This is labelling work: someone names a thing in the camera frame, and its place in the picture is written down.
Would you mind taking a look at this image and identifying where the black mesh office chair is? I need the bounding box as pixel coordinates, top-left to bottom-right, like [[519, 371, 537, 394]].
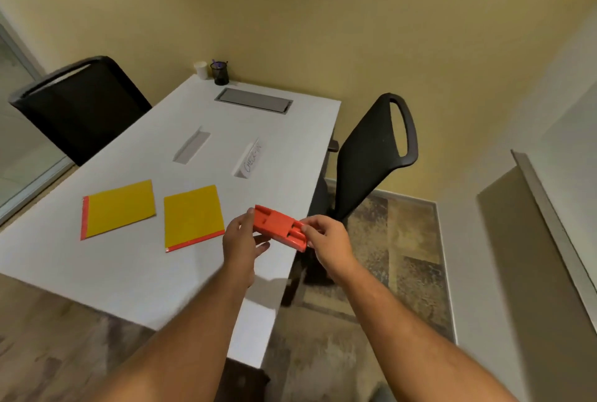
[[8, 55, 153, 167]]

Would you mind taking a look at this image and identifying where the white wall panel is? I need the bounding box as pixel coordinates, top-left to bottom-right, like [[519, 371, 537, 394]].
[[511, 84, 597, 309]]

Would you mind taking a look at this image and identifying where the black office chair with handle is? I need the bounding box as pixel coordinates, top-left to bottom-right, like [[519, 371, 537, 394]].
[[280, 93, 419, 308]]

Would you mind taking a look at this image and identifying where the white handwritten name card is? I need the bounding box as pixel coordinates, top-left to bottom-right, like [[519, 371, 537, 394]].
[[232, 138, 266, 180]]

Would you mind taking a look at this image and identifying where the person's right forearm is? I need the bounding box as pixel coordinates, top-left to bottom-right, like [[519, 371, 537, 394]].
[[334, 263, 518, 402]]

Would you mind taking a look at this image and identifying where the white folded name card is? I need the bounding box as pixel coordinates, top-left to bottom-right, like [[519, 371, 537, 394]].
[[173, 125, 211, 165]]

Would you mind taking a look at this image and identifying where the person's left hand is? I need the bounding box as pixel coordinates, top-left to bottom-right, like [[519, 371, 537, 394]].
[[222, 208, 271, 288]]

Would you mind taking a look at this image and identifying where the black mesh pen cup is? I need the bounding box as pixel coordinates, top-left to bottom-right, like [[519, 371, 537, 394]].
[[210, 59, 230, 86]]

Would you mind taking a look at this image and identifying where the grey table cable hatch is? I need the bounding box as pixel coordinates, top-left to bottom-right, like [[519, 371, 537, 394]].
[[215, 87, 294, 115]]

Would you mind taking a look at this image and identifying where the white table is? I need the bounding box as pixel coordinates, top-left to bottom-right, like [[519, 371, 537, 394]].
[[0, 73, 342, 370]]

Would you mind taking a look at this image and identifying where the orange plastic holder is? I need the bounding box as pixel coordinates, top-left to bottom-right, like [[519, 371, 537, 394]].
[[253, 205, 310, 253]]

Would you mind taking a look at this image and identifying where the person's left forearm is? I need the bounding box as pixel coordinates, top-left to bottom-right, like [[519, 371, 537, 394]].
[[91, 263, 256, 402]]

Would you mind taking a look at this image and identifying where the person's right hand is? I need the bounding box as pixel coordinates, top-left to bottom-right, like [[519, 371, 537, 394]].
[[299, 215, 361, 285]]

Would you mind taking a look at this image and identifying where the yellow envelope with orange edge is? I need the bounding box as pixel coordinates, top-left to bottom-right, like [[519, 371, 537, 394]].
[[163, 185, 226, 253], [80, 180, 157, 241]]

